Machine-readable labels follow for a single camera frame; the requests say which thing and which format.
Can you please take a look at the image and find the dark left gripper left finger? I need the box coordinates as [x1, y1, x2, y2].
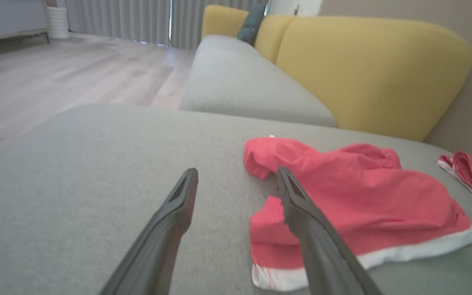
[99, 168, 199, 295]

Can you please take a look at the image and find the grey sofa seat cushion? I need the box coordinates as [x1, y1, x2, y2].
[179, 34, 338, 127]

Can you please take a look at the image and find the large yellow sofa backrest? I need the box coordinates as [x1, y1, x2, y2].
[276, 16, 472, 142]

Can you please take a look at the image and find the small yellow sofa backrest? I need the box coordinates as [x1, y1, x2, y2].
[202, 5, 250, 39]

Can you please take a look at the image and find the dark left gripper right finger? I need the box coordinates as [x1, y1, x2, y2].
[276, 166, 384, 295]

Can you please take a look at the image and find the white ribbed bin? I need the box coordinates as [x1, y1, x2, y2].
[47, 6, 70, 40]

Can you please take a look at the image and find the red shorts white trim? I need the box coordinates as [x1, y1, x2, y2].
[243, 135, 472, 292]

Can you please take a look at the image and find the wide grey sofa chaise cushion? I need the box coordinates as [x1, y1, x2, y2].
[0, 103, 472, 295]

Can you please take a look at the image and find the grey cabinet on legs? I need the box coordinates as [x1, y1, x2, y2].
[0, 0, 51, 46]

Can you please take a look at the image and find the teal throw pillow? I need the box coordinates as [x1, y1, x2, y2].
[237, 2, 268, 46]

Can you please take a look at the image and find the narrow yellow sofa backrest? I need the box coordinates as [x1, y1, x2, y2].
[254, 15, 300, 65]

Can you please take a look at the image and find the grey pleated curtain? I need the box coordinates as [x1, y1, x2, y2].
[65, 0, 267, 50]

